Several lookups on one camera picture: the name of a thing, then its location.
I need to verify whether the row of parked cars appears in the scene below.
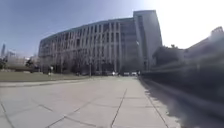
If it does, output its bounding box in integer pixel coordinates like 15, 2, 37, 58
79, 70, 139, 77

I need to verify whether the large grey curved building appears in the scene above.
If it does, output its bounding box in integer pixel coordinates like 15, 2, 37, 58
37, 9, 164, 74

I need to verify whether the row of bare trees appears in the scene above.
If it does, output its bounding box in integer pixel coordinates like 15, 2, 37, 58
39, 53, 116, 76

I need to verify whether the grey concrete slab pavement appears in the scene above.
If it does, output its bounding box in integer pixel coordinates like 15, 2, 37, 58
0, 76, 224, 128

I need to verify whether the dark leafy tree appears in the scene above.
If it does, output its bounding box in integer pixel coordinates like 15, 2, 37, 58
152, 44, 181, 69

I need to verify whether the grass lawn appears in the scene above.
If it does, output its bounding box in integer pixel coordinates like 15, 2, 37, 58
0, 70, 90, 83

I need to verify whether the low pale building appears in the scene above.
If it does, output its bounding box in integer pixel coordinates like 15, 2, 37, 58
4, 55, 34, 72

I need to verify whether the distant tower building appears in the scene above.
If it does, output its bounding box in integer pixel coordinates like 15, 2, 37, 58
0, 43, 7, 59

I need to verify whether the dark low wall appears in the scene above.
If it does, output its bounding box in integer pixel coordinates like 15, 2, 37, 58
139, 61, 224, 111

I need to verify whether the building behind wall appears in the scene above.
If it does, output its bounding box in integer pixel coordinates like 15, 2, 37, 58
179, 26, 224, 68

